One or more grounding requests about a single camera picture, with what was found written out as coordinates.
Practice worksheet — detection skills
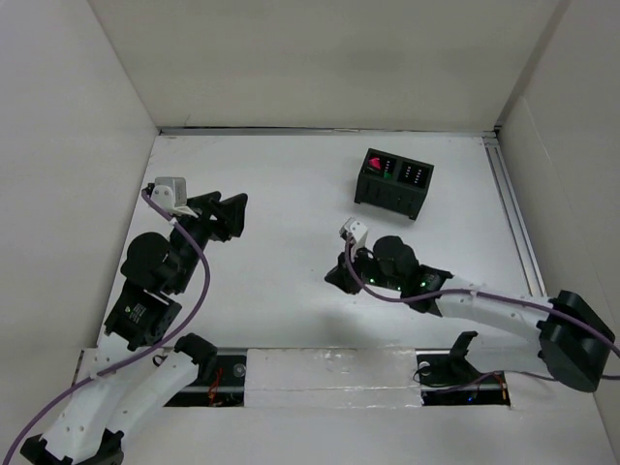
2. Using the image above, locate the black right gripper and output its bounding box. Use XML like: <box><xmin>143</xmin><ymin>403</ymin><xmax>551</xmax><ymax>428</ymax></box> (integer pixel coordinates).
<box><xmin>323</xmin><ymin>242</ymin><xmax>404</xmax><ymax>295</ymax></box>

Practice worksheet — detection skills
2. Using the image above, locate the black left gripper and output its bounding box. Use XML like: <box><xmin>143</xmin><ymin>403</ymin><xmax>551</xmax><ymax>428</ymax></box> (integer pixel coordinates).
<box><xmin>172</xmin><ymin>190</ymin><xmax>247</xmax><ymax>292</ymax></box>

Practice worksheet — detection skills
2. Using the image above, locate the green highlighter marker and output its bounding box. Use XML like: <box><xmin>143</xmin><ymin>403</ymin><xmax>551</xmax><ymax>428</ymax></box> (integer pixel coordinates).
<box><xmin>383</xmin><ymin>162</ymin><xmax>393</xmax><ymax>179</ymax></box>

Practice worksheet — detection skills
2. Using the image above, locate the magenta highlighter marker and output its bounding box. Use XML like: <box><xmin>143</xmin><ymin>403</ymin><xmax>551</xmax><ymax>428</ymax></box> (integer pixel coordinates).
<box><xmin>365</xmin><ymin>156</ymin><xmax>384</xmax><ymax>176</ymax></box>

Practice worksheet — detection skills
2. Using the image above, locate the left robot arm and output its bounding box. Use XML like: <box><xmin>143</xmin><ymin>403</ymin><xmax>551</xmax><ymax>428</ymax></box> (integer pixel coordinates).
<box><xmin>12</xmin><ymin>180</ymin><xmax>248</xmax><ymax>464</ymax></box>

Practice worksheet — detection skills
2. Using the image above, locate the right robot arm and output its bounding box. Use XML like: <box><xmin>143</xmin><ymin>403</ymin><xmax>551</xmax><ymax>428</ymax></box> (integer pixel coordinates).
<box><xmin>325</xmin><ymin>232</ymin><xmax>619</xmax><ymax>392</ymax></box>

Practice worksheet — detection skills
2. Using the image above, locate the black two-compartment organizer box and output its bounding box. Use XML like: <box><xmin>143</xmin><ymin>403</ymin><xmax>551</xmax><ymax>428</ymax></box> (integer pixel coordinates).
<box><xmin>354</xmin><ymin>148</ymin><xmax>434</xmax><ymax>221</ymax></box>

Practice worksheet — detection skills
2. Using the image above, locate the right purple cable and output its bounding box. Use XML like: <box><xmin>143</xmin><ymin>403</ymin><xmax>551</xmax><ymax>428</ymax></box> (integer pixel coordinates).
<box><xmin>341</xmin><ymin>234</ymin><xmax>620</xmax><ymax>394</ymax></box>

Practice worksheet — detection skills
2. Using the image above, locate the purple cable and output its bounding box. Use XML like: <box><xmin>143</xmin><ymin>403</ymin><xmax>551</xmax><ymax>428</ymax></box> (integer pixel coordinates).
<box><xmin>7</xmin><ymin>188</ymin><xmax>211</xmax><ymax>465</ymax></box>
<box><xmin>341</xmin><ymin>234</ymin><xmax>620</xmax><ymax>394</ymax></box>

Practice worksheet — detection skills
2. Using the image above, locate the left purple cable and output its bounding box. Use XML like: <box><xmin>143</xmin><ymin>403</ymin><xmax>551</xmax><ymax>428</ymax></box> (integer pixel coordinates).
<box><xmin>7</xmin><ymin>188</ymin><xmax>211</xmax><ymax>465</ymax></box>

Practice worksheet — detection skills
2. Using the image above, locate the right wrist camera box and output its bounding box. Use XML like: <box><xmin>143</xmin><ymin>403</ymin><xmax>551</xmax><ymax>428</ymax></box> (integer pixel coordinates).
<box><xmin>339</xmin><ymin>217</ymin><xmax>368</xmax><ymax>257</ymax></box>

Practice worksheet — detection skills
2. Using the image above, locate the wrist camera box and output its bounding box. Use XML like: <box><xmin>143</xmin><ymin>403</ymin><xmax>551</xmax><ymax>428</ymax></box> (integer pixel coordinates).
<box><xmin>144</xmin><ymin>176</ymin><xmax>196</xmax><ymax>217</ymax></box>
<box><xmin>339</xmin><ymin>217</ymin><xmax>368</xmax><ymax>257</ymax></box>

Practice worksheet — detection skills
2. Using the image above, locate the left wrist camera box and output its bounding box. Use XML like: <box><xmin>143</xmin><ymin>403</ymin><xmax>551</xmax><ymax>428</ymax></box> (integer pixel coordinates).
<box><xmin>144</xmin><ymin>176</ymin><xmax>196</xmax><ymax>217</ymax></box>

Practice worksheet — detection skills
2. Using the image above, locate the back aluminium rail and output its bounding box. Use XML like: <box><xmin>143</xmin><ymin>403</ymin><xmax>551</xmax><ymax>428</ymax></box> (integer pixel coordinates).
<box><xmin>159</xmin><ymin>126</ymin><xmax>497</xmax><ymax>137</ymax></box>

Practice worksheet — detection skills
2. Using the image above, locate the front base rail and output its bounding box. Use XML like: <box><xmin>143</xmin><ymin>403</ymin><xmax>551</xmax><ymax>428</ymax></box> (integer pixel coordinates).
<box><xmin>167</xmin><ymin>348</ymin><xmax>511</xmax><ymax>409</ymax></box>

